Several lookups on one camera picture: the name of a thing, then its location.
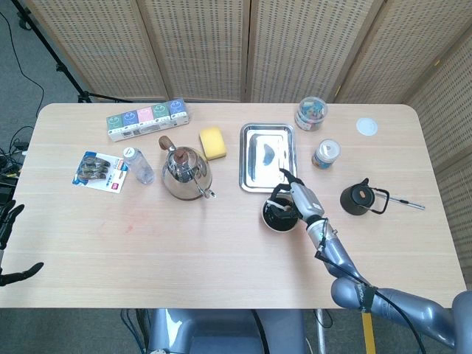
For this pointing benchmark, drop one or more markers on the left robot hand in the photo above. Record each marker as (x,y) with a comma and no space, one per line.
(9,221)

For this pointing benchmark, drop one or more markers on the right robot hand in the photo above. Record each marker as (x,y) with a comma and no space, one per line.
(308,201)

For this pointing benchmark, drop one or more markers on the white plastic spoon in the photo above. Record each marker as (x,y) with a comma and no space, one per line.
(274,205)

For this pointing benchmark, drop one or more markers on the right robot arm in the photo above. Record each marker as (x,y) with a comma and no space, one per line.
(346,265)

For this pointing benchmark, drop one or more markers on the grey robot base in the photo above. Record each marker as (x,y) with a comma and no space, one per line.
(221,332)

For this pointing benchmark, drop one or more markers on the black bowl of liquid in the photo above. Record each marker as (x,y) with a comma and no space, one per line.
(282,225)

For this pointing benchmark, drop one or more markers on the small black kettle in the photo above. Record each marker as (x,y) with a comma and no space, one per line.
(355,199)

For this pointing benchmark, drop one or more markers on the small jar with white lid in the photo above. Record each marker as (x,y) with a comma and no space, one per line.
(326,155)

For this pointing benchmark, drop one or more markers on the stainless steel tray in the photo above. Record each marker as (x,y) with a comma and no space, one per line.
(269,155)

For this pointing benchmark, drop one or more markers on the clear jar of colourful clips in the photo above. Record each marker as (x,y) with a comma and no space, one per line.
(311,114)

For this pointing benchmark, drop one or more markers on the white round lid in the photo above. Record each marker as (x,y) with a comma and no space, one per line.
(367,127)

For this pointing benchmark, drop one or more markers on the blister pack of clips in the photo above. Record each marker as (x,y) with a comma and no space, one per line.
(97,169)

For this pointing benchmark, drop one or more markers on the yellow sponge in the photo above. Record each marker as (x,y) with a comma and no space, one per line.
(213,142)

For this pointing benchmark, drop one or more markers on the white table leg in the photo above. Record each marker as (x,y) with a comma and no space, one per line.
(321,328)

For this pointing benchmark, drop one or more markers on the clear plastic bottle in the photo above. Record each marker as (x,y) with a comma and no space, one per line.
(140,167)

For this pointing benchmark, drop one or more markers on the woven folding screen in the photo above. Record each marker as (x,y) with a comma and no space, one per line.
(295,44)

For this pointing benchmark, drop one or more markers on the black tripod stand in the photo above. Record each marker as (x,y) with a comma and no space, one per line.
(59,68)

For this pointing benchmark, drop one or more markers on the multicolour tissue pack box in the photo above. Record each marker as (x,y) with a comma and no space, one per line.
(147,121)

